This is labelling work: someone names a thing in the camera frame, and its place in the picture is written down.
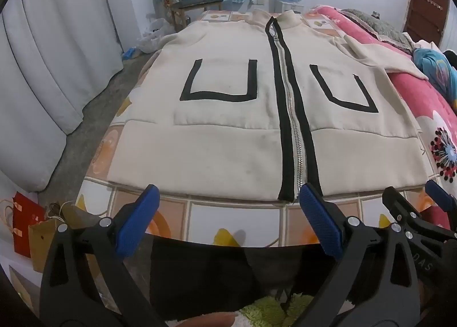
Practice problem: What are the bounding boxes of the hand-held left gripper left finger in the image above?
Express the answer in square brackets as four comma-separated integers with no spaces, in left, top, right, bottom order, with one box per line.
[39,184,168,327]

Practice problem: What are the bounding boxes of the brown paper bag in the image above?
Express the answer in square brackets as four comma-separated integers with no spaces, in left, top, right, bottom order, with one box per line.
[29,218,67,272]

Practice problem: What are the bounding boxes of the cream jacket with black trim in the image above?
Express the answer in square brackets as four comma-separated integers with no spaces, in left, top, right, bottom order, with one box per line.
[108,9,434,203]

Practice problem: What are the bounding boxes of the pale pink cloth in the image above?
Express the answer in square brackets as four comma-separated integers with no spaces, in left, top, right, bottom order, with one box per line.
[416,40,445,53]

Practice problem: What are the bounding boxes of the pink floral blanket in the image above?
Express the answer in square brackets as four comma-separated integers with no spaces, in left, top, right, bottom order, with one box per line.
[309,4,457,231]

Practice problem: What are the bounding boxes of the white plastic bag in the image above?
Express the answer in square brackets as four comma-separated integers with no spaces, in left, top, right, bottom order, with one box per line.
[137,18,175,53]

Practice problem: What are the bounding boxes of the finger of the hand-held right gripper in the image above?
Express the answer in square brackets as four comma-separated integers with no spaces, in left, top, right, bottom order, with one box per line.
[382,187,425,224]
[425,180,457,222]

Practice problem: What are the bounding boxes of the grey blanket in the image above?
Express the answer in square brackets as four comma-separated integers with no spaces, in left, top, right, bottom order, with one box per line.
[341,9,416,51]

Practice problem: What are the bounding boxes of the white curtain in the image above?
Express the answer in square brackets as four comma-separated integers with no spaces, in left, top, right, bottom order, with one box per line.
[0,0,124,192]

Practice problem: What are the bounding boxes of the red paper bag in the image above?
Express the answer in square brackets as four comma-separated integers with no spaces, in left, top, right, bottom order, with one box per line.
[12,191,45,258]

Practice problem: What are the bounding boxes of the blue patterned cloth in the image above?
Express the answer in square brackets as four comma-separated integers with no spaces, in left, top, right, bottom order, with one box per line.
[412,47,457,106]

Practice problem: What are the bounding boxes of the brown door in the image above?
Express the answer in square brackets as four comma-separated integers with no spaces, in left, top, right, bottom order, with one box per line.
[403,0,451,46]

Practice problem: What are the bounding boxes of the orange checkered bed sheet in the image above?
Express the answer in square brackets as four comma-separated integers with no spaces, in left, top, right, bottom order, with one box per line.
[77,9,450,253]

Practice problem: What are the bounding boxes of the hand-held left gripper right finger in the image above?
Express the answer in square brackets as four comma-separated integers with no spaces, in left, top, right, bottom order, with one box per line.
[293,182,422,327]

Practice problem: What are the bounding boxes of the wooden chair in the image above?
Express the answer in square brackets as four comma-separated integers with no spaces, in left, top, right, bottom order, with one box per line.
[159,0,224,28]

